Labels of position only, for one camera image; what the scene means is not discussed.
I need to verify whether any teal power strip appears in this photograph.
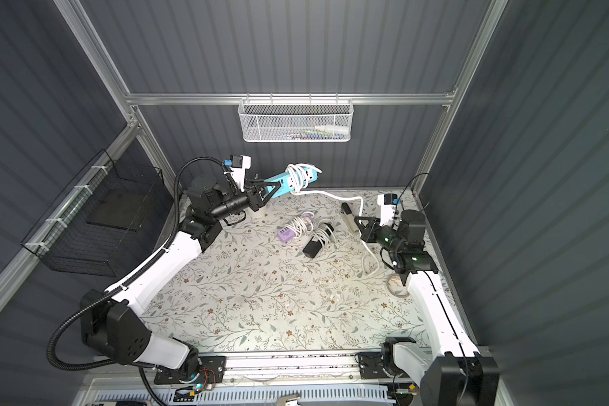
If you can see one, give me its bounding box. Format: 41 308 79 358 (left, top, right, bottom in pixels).
266 163 322 198

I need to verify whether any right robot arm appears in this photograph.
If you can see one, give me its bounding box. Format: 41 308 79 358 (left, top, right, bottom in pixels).
354 210 500 405

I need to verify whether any black power strip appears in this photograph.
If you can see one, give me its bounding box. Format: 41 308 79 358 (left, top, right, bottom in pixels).
302 237 325 259

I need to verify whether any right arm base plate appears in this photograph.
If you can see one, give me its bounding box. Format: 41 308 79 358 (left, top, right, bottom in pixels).
355 350 402 380

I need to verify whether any black wire wall basket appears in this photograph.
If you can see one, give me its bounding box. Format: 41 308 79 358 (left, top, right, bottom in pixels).
21 157 173 277

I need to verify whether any white cord of black strip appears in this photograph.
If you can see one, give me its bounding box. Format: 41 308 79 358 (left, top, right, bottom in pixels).
311 222 336 249

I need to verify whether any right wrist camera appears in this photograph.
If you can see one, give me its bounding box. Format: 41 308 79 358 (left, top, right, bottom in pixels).
377 193 399 227

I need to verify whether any white cord of teal strip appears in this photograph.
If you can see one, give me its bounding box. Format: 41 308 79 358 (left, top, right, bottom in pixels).
283 161 382 279

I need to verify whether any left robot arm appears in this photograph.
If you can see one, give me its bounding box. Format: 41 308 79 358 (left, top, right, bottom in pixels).
81 175 283 379

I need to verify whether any clear tape roll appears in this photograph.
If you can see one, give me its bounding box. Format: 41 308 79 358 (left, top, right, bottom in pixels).
386 273 409 299

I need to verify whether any white cord of purple strip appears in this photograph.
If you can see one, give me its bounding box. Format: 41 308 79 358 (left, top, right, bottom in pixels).
283 210 316 239

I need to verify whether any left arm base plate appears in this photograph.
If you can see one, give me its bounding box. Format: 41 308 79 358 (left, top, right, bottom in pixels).
153 356 227 386

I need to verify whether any white wire wall basket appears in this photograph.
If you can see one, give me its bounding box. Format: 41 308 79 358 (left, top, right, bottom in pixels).
238 101 355 143

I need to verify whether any purple power strip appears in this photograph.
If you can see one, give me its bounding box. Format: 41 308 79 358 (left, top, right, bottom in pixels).
277 228 297 244

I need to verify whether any black corrugated cable conduit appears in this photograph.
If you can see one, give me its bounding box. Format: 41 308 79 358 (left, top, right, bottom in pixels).
46 156 229 406

